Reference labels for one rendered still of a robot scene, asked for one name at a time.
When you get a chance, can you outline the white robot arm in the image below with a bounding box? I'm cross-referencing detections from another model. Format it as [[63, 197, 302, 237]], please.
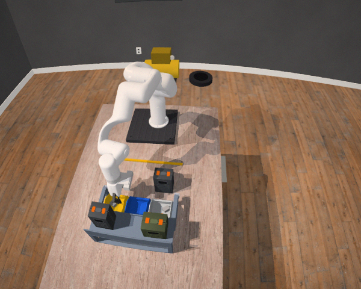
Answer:
[[97, 62, 177, 191]]

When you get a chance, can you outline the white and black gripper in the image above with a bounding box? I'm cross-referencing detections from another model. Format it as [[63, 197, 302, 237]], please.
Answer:
[[107, 182, 123, 204]]

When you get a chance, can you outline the dark grey case with orange latches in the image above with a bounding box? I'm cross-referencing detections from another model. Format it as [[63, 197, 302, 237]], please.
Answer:
[[88, 201, 116, 230]]

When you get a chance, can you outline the olive green case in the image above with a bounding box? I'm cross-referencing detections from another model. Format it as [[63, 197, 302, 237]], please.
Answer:
[[141, 211, 168, 239]]

